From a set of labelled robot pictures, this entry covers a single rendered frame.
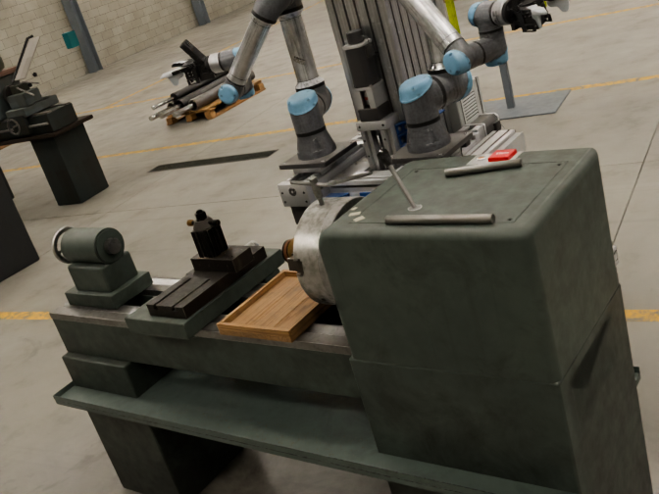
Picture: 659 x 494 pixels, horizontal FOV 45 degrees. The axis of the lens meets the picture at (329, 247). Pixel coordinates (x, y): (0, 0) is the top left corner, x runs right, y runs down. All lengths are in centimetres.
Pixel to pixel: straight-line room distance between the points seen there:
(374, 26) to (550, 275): 136
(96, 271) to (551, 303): 182
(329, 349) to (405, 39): 119
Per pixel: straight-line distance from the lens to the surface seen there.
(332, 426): 255
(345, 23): 297
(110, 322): 304
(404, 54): 293
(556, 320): 189
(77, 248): 315
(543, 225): 181
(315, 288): 224
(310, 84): 309
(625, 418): 240
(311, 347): 236
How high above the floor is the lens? 197
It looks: 22 degrees down
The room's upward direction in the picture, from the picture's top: 17 degrees counter-clockwise
